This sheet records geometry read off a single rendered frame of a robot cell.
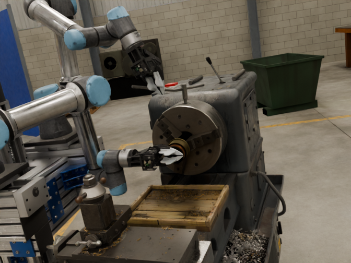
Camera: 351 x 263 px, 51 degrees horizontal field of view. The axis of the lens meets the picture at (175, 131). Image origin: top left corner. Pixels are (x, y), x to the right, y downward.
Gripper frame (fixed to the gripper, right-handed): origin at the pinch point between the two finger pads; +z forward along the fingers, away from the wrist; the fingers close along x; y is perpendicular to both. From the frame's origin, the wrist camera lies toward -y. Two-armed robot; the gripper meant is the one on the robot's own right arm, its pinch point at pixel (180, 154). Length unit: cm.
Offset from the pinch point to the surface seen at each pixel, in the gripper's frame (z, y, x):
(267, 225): 23, -41, -54
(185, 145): 0.6, -5.1, 2.0
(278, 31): -57, -1029, 3
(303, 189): 32, -196, -108
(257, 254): 23, -11, -50
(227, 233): 12.7, -5.4, -37.3
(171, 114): -7.7, -15.7, 12.9
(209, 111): 7.7, -20.5, 11.6
